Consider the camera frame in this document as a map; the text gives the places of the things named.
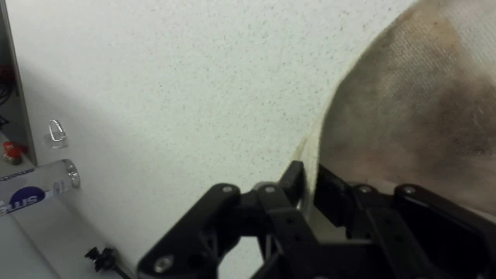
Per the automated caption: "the small clear glass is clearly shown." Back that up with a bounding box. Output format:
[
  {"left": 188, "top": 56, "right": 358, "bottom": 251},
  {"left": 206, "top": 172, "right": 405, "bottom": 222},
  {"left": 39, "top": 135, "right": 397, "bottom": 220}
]
[{"left": 47, "top": 118, "right": 70, "bottom": 152}]

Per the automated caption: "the beige stained towel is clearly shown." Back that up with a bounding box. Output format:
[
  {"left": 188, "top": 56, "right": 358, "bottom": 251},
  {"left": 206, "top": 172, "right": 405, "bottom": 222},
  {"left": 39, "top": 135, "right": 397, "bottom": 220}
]
[{"left": 296, "top": 0, "right": 496, "bottom": 223}]

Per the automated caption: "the clear bottle blue label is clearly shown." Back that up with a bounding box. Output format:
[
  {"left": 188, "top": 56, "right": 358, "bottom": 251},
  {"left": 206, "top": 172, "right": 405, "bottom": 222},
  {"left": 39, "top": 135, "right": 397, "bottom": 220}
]
[{"left": 0, "top": 158, "right": 82, "bottom": 217}]

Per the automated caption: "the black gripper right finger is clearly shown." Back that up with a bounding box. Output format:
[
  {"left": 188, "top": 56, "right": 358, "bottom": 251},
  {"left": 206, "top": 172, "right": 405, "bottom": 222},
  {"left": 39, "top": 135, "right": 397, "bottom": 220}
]
[{"left": 315, "top": 163, "right": 496, "bottom": 279}]

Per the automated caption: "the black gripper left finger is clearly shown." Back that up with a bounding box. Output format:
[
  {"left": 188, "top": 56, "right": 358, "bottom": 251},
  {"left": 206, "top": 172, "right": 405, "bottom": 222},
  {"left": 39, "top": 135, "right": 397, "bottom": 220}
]
[{"left": 136, "top": 160, "right": 332, "bottom": 279}]

